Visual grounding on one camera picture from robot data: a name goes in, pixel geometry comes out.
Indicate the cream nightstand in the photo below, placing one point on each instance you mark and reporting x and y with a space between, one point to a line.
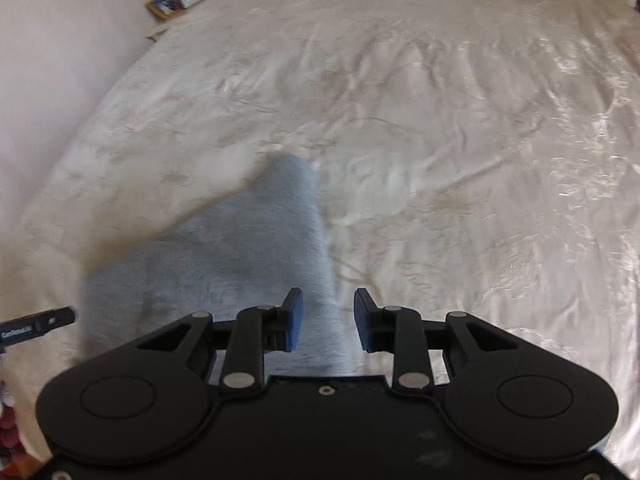
157 32

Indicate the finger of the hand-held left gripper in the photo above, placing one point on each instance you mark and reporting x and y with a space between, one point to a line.
35 329

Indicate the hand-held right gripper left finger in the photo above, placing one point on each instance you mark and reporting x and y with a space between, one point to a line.
292 320

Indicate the cream floral bedspread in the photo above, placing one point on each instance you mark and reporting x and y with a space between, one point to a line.
425 135

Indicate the person's maroon fuzzy garment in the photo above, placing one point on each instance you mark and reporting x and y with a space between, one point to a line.
9 425

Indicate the wooden picture frame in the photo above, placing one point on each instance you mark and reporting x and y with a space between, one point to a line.
164 6

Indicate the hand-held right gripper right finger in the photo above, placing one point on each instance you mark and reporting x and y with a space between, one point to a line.
365 320

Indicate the grey-blue speckled pants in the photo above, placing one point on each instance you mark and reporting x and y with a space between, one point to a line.
250 260

